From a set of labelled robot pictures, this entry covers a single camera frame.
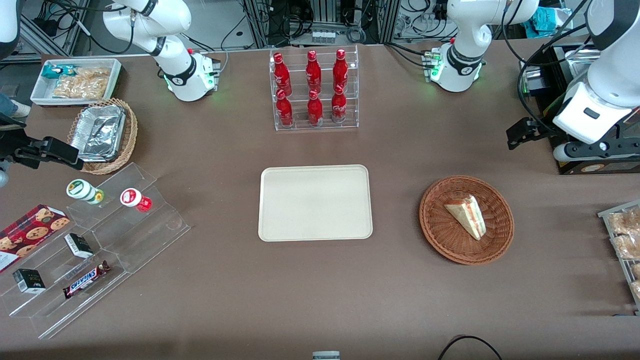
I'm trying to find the triangular sandwich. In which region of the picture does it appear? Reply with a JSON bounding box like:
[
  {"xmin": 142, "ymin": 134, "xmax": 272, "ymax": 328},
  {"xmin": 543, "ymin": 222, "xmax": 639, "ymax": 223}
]
[{"xmin": 444, "ymin": 195, "xmax": 487, "ymax": 241}]

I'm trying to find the tan wicker basket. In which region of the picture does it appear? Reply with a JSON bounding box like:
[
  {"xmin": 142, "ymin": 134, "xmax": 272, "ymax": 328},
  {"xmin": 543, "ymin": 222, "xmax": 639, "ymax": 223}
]
[{"xmin": 67, "ymin": 98, "xmax": 139, "ymax": 175}]

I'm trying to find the grey bread tray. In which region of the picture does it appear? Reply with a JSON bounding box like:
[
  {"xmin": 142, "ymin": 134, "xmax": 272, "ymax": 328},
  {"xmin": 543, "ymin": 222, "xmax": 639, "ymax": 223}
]
[{"xmin": 597, "ymin": 200, "xmax": 640, "ymax": 316}]

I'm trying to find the brown round wicker basket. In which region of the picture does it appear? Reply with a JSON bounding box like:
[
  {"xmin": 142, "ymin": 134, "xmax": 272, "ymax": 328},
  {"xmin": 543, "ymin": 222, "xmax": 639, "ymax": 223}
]
[{"xmin": 419, "ymin": 175, "xmax": 515, "ymax": 265}]

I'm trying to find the beige rectangular tray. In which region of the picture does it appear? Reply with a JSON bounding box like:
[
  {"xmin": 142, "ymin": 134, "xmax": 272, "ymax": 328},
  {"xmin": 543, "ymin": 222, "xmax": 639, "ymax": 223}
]
[{"xmin": 258, "ymin": 164, "xmax": 374, "ymax": 242}]

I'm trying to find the stack of foil containers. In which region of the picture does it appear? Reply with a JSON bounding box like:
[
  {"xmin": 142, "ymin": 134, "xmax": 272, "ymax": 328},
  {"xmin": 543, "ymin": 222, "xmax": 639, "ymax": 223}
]
[{"xmin": 70, "ymin": 104, "xmax": 127, "ymax": 162}]

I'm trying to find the green capped yogurt bottle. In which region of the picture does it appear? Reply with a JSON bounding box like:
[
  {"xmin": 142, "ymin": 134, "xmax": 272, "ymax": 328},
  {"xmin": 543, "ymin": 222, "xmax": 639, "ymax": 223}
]
[{"xmin": 66, "ymin": 179, "xmax": 105, "ymax": 205}]

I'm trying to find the black food warmer appliance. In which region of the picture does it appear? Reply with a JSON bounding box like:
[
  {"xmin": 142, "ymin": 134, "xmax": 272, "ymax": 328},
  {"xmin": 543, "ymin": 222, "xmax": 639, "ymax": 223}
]
[{"xmin": 519, "ymin": 42, "xmax": 640, "ymax": 175}]

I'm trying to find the white shoe with jeans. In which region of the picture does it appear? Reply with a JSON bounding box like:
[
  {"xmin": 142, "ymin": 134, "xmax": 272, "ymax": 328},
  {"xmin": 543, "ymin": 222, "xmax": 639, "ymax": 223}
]
[{"xmin": 0, "ymin": 92, "xmax": 32, "ymax": 119}]

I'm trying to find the white plastic snack bin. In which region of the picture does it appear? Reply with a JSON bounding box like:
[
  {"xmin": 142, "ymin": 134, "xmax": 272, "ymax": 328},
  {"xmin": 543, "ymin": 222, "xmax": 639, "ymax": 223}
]
[{"xmin": 30, "ymin": 58, "xmax": 123, "ymax": 107}]

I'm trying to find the steel warmer pan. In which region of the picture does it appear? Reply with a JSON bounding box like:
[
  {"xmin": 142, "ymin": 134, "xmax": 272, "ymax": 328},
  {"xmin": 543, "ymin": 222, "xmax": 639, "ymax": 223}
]
[{"xmin": 565, "ymin": 48, "xmax": 601, "ymax": 81}]

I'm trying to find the clear bag of crackers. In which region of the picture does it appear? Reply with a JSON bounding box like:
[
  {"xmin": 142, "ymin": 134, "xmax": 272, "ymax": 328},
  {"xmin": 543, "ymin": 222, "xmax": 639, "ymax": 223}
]
[{"xmin": 52, "ymin": 67, "xmax": 112, "ymax": 100}]

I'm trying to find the red plaid cookie box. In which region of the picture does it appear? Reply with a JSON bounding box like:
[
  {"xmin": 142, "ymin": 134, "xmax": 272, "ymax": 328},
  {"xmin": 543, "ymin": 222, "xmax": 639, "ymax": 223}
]
[{"xmin": 0, "ymin": 204, "xmax": 71, "ymax": 273}]

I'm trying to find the teal snack packet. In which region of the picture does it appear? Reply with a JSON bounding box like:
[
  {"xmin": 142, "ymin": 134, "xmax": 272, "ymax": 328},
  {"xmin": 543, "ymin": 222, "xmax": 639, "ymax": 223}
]
[{"xmin": 41, "ymin": 64, "xmax": 77, "ymax": 79}]

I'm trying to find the red capped yogurt bottle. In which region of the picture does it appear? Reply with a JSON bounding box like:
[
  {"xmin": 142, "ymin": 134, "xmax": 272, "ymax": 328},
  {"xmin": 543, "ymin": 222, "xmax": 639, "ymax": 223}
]
[{"xmin": 120, "ymin": 188, "xmax": 153, "ymax": 213}]

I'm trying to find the small black box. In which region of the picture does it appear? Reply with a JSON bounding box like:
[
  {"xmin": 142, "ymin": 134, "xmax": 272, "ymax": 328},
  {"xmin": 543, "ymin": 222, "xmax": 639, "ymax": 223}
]
[
  {"xmin": 12, "ymin": 268, "xmax": 46, "ymax": 294},
  {"xmin": 64, "ymin": 233, "xmax": 94, "ymax": 259}
]

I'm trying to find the teal plastic bag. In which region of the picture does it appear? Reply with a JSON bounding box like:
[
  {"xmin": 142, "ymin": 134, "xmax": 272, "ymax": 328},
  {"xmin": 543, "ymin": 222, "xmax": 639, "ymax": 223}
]
[{"xmin": 531, "ymin": 6, "xmax": 573, "ymax": 38}]

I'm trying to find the clear acrylic stepped stand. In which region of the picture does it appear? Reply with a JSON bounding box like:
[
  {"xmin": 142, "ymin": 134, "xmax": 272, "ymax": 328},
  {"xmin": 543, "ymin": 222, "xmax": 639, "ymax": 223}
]
[
  {"xmin": 0, "ymin": 227, "xmax": 132, "ymax": 340},
  {"xmin": 66, "ymin": 162, "xmax": 192, "ymax": 274}
]

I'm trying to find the snickers chocolate bar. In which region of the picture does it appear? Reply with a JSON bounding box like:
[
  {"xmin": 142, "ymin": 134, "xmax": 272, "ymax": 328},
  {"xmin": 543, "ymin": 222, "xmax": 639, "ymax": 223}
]
[{"xmin": 62, "ymin": 260, "xmax": 112, "ymax": 300}]

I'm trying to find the red cola bottle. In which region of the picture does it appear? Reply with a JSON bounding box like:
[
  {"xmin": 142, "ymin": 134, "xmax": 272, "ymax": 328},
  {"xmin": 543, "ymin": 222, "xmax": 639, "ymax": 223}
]
[
  {"xmin": 273, "ymin": 52, "xmax": 292, "ymax": 97},
  {"xmin": 333, "ymin": 48, "xmax": 349, "ymax": 93},
  {"xmin": 305, "ymin": 50, "xmax": 322, "ymax": 94},
  {"xmin": 275, "ymin": 89, "xmax": 294, "ymax": 127},
  {"xmin": 307, "ymin": 89, "xmax": 324, "ymax": 126},
  {"xmin": 331, "ymin": 85, "xmax": 348, "ymax": 124}
]

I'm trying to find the clear acrylic bottle rack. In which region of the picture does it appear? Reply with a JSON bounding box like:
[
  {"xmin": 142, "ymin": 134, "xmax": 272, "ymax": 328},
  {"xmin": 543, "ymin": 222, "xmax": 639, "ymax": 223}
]
[{"xmin": 270, "ymin": 45, "xmax": 359, "ymax": 132}]

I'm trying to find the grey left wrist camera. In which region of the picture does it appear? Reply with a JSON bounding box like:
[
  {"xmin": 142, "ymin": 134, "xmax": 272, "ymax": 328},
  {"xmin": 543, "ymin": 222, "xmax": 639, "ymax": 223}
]
[{"xmin": 552, "ymin": 137, "xmax": 640, "ymax": 162}]

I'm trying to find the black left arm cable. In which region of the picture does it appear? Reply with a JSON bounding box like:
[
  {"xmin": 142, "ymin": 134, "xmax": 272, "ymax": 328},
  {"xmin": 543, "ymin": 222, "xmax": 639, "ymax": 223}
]
[{"xmin": 501, "ymin": 0, "xmax": 593, "ymax": 137}]

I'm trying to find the aluminium frame strut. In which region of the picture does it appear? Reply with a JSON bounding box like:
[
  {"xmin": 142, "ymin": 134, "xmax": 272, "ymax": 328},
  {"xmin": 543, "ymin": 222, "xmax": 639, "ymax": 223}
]
[{"xmin": 20, "ymin": 0, "xmax": 91, "ymax": 57}]

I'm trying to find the black looped cable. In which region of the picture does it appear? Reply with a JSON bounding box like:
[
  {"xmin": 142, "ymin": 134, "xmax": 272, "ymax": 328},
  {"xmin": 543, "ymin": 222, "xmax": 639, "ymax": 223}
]
[{"xmin": 437, "ymin": 335, "xmax": 503, "ymax": 360}]

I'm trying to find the aluminium frame rack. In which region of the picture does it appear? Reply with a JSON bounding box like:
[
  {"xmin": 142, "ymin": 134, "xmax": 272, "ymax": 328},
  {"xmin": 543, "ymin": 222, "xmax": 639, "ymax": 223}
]
[{"xmin": 242, "ymin": 0, "xmax": 401, "ymax": 48}]

